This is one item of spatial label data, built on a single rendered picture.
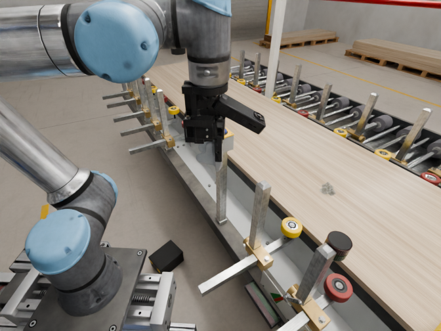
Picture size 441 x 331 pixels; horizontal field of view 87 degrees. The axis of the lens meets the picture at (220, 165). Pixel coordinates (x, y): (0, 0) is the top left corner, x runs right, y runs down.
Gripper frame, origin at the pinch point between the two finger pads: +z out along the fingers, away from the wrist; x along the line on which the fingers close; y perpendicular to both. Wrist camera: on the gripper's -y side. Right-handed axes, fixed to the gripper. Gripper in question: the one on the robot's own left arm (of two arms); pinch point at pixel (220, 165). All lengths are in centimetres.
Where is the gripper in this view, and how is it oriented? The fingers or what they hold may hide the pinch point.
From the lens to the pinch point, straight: 56.6
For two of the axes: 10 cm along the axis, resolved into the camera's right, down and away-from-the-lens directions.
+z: 0.0, 7.8, 6.2
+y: -10.0, -0.3, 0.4
